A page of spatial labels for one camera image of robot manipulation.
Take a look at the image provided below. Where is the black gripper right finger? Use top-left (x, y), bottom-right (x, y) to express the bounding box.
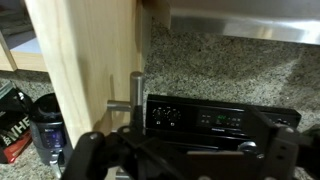
top-left (253, 109), bottom-right (320, 180)

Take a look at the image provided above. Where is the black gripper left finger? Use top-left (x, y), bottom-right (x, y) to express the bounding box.
top-left (60, 131), bottom-right (136, 180)

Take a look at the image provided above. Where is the metal bar door handle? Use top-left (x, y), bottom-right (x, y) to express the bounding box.
top-left (106, 70), bottom-right (145, 135)

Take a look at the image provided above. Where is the light wood cupboard door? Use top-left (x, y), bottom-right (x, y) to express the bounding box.
top-left (24, 0), bottom-right (145, 148)

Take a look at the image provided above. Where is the light wood cupboard carcass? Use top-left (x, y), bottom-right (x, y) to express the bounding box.
top-left (0, 0), bottom-right (172, 73)

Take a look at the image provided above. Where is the black electric stove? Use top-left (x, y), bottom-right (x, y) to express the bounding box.
top-left (145, 94), bottom-right (303, 151)

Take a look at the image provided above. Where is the black red whey bag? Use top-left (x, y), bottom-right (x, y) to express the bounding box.
top-left (0, 80), bottom-right (34, 165)

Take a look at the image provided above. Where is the stainless steel range hood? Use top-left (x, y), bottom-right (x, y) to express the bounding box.
top-left (169, 7), bottom-right (320, 46)

